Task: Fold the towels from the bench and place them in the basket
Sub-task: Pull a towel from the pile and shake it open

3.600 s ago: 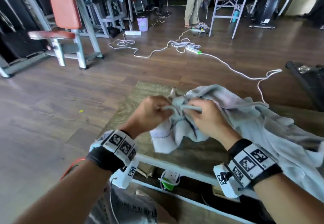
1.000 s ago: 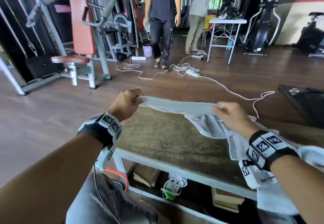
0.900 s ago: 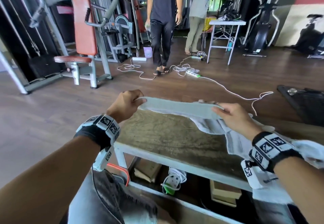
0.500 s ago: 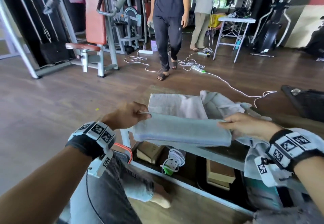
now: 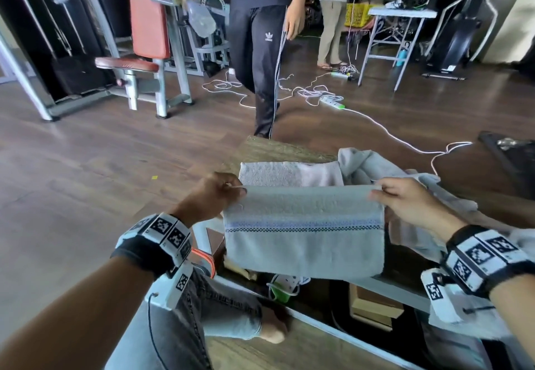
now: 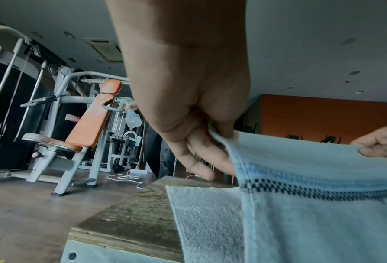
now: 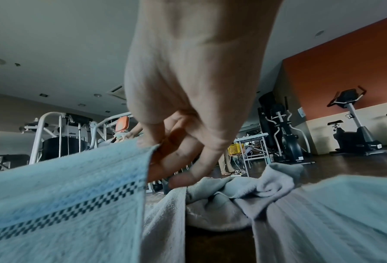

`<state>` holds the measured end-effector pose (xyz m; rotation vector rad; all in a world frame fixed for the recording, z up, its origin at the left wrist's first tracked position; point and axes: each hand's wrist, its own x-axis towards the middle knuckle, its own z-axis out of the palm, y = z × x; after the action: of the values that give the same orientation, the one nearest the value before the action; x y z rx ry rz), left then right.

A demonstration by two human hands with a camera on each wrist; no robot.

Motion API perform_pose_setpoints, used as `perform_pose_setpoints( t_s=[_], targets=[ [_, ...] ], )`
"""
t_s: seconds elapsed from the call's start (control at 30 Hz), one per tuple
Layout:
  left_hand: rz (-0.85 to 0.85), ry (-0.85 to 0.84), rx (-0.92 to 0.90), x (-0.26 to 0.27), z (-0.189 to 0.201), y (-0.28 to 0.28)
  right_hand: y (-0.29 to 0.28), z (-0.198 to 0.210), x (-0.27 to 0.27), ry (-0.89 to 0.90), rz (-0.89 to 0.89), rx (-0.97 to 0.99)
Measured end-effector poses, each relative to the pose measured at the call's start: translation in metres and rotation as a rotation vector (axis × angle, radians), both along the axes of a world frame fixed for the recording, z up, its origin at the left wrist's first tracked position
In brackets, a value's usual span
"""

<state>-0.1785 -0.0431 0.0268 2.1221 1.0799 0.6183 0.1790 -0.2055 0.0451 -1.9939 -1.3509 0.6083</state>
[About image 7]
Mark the person's left hand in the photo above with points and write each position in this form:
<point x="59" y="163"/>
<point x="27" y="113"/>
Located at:
<point x="135" y="132"/>

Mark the person's right hand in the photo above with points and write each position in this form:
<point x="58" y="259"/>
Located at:
<point x="196" y="77"/>

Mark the grey towel striped border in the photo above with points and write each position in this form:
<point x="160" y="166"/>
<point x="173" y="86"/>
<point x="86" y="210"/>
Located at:
<point x="67" y="205"/>

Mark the heap of grey towels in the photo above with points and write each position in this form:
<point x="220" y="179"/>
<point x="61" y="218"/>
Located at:
<point x="326" y="218"/>

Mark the yellow plastic crate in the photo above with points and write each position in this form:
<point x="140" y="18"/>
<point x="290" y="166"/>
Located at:
<point x="235" y="149"/>

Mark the white folding table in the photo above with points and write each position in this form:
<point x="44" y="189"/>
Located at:
<point x="255" y="136"/>

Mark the orange padded gym machine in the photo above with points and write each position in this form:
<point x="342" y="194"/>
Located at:
<point x="50" y="128"/>

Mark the black elliptical trainer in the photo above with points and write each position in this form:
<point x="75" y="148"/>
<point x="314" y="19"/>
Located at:
<point x="287" y="133"/>

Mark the black gym equipment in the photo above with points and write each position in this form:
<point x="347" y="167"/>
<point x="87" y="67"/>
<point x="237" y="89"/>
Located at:
<point x="355" y="136"/>

